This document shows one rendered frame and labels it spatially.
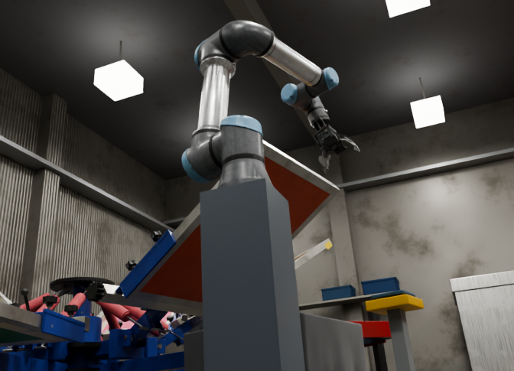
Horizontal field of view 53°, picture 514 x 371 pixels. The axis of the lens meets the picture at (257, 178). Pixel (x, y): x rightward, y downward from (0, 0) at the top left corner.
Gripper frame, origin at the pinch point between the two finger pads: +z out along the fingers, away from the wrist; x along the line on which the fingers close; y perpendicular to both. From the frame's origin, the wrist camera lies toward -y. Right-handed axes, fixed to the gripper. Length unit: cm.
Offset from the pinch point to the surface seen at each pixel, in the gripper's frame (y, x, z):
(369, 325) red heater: -121, -61, 24
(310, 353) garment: 18, -31, 60
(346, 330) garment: -7, -28, 51
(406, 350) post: 14, -5, 70
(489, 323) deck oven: -541, -69, -19
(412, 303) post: 15, 4, 60
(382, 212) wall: -653, -148, -270
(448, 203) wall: -679, -51, -234
